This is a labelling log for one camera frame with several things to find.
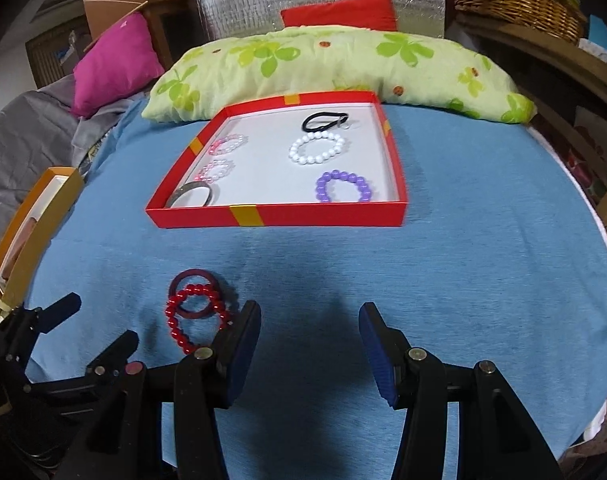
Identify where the blue blanket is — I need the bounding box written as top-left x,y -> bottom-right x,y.
24,95 -> 607,480

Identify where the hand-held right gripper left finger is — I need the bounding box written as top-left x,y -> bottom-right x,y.
58,300 -> 262,480

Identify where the clear glass bangle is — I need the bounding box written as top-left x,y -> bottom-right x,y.
164,183 -> 219,208

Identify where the red shallow box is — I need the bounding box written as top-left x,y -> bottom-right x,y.
145,91 -> 409,231

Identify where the small pink bead bracelet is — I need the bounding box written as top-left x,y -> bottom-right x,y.
210,133 -> 248,157

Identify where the wooden bench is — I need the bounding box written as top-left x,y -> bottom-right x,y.
453,12 -> 607,241

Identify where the pink cushion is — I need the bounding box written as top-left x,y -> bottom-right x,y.
71,11 -> 165,118

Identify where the green floral pillow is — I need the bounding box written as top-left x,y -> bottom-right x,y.
142,25 -> 537,125

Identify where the dark red ring bangle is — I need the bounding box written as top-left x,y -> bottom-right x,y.
169,270 -> 223,320

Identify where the pink and clear bead bracelet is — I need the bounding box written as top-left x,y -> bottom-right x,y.
196,159 -> 235,184

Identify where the wooden cabinet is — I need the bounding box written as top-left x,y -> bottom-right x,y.
24,17 -> 92,88

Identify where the red bead bracelet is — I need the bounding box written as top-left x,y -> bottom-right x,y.
164,283 -> 232,356

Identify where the red cushion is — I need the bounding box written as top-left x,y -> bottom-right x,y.
280,0 -> 398,33

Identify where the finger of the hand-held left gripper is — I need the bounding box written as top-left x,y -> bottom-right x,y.
85,330 -> 140,378
31,292 -> 82,335

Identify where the grey blanket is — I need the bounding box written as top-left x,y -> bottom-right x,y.
0,85 -> 149,271

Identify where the white bead bracelet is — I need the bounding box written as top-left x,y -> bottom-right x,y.
288,131 -> 345,166

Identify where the black hair tie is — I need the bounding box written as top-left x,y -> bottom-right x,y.
302,110 -> 351,133

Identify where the orange cardboard box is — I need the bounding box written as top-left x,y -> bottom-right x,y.
0,166 -> 84,311

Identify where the purple bead bracelet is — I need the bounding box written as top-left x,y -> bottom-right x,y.
315,170 -> 374,204

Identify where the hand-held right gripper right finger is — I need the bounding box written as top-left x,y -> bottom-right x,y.
358,302 -> 564,480

